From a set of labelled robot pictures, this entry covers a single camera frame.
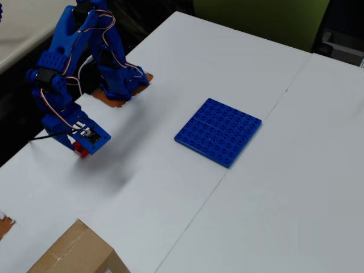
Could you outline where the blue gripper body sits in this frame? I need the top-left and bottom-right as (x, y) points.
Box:
(42, 102), (89, 143)

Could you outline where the blue 8x8 toy baseplate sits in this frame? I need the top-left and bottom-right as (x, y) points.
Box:
(173, 98), (263, 169)

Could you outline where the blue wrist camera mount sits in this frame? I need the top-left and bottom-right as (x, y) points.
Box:
(68, 118), (111, 155)

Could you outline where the white background table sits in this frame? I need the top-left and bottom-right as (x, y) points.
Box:
(0, 0), (96, 75)

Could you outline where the black cable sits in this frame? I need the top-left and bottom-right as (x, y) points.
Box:
(27, 130), (81, 142)

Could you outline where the brown cardboard box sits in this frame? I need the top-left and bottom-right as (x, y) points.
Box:
(27, 218), (131, 273)

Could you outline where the thin blue gripper finger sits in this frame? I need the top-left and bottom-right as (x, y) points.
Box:
(55, 134), (76, 152)

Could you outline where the grey box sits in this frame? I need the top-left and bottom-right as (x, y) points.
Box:
(321, 28), (364, 69)

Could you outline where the green chair back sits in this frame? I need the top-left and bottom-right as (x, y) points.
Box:
(193, 0), (330, 53)

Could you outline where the white cable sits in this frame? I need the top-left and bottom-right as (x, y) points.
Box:
(77, 55), (94, 96)

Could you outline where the red 2x2 toy block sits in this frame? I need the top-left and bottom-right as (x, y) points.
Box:
(72, 141), (89, 159)

